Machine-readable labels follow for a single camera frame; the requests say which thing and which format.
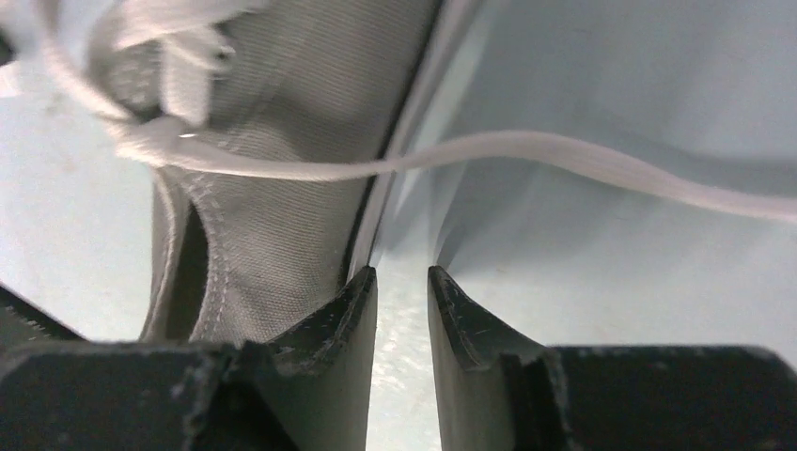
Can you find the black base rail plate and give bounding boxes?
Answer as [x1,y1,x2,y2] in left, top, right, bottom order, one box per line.
[1,286,85,350]

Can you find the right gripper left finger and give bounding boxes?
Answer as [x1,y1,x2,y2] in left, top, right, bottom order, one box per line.
[1,267,378,450]

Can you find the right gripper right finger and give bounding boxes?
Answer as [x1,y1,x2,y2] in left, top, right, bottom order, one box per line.
[428,266,796,450]

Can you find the grey sneaker laces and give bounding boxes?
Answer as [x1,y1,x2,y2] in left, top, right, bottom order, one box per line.
[29,1,796,343]

